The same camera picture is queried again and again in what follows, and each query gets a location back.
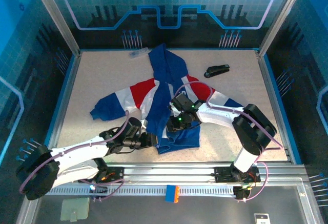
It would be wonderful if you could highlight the blue red white hooded jacket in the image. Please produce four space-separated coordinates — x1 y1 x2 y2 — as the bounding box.
89 43 244 155

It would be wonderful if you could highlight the black stapler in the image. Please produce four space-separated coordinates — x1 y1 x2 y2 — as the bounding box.
203 64 231 78

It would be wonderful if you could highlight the blue orange block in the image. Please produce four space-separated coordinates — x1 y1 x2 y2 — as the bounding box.
165 184 181 204

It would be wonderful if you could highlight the small clear plastic packet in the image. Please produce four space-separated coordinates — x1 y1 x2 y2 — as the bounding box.
128 47 150 58

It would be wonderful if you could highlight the pale green card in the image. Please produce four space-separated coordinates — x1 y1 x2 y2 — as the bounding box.
60 197 90 222

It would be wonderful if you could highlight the white printed label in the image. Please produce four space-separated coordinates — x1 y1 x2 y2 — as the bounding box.
253 213 270 224

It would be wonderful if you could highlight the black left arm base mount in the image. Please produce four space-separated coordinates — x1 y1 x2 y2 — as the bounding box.
78 166 126 193

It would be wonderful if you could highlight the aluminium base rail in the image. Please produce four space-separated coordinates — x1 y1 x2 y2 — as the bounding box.
106 165 257 184

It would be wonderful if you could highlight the white slotted cable duct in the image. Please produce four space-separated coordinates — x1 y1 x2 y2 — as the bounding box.
45 186 240 197

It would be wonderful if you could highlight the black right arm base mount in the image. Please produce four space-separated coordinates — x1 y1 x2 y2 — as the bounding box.
214 166 260 200

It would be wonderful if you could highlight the aluminium table side rail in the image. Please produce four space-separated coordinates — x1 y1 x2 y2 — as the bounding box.
43 51 83 153
256 50 295 163

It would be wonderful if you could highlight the aluminium frame post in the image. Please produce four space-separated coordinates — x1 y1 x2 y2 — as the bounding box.
28 0 81 57
258 0 308 57

